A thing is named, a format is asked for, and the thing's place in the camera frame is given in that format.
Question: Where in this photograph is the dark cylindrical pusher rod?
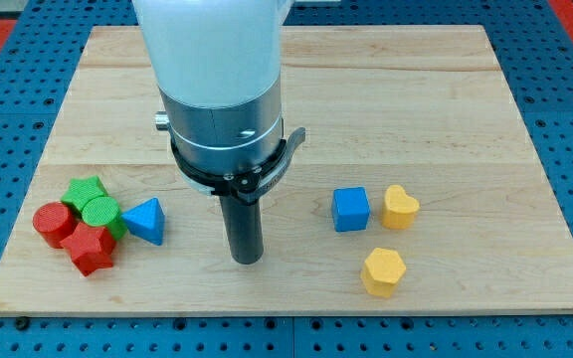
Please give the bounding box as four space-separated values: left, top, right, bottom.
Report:
219 196 264 265

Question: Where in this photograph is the green star block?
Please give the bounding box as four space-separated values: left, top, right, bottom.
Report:
61 176 107 216

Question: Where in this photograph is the yellow hexagon block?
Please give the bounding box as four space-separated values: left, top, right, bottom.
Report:
360 248 407 298

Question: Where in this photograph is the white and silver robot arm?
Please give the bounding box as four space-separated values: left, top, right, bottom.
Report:
133 0 305 265

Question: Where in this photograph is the blue cube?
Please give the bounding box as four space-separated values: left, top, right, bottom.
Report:
331 187 370 232

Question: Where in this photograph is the wooden board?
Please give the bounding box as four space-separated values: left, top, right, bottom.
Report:
0 26 573 317

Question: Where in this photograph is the green cylinder block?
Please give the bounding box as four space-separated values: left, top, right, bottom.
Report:
82 196 127 241

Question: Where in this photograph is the yellow heart block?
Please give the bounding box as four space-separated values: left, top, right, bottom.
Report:
381 185 420 230

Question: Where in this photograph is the black clamp ring mount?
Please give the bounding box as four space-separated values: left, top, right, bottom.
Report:
170 127 306 205

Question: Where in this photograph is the red cylinder block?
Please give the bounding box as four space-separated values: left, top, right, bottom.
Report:
32 202 78 249

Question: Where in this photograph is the blue triangle block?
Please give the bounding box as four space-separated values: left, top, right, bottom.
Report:
121 197 165 246

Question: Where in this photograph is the red star block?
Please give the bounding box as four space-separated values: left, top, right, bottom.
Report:
60 222 116 276

